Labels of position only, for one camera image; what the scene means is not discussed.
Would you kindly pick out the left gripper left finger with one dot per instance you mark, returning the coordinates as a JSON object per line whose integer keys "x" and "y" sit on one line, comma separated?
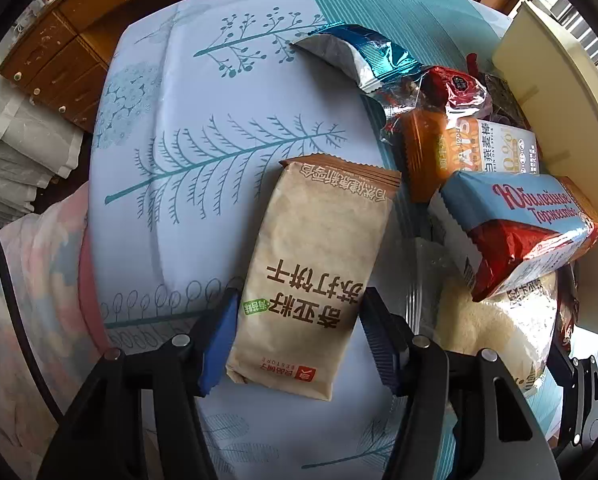
{"x": 202, "y": 353}

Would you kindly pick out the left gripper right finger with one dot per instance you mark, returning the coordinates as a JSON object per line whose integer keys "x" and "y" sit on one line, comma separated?
{"x": 406, "y": 363}

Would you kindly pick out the mountain print bread bag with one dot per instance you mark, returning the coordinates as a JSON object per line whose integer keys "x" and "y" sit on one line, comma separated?
{"x": 517, "y": 324}

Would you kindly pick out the brown soda cracker pack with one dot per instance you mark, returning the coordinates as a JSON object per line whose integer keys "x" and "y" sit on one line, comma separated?
{"x": 314, "y": 254}

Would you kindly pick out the red blue cookie roll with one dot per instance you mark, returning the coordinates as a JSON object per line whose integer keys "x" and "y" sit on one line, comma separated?
{"x": 504, "y": 230}

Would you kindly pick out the orange oats bar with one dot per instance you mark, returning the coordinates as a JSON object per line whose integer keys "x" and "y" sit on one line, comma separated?
{"x": 435, "y": 147}

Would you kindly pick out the red candy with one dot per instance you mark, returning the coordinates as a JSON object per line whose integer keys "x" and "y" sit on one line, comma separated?
{"x": 451, "y": 93}

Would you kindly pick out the dark brownie pack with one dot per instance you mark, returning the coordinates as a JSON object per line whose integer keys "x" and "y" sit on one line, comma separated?
{"x": 504, "y": 107}

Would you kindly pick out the blue foil candy pack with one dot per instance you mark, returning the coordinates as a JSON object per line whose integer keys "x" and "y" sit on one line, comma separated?
{"x": 371, "y": 60}

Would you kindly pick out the red Lipo biscuit bag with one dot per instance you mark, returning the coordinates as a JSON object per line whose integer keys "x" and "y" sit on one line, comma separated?
{"x": 568, "y": 305}

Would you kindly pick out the pastel floral blanket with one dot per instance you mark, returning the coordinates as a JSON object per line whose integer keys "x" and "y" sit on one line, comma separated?
{"x": 55, "y": 324}

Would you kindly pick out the blue patterned tablecloth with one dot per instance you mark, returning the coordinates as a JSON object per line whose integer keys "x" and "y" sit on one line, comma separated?
{"x": 202, "y": 100}

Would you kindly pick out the white plastic storage bin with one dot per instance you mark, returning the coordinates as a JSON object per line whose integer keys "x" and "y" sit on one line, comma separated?
{"x": 556, "y": 83}

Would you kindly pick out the wooden desk with drawers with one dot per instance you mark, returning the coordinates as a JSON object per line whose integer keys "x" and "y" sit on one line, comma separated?
{"x": 62, "y": 60}

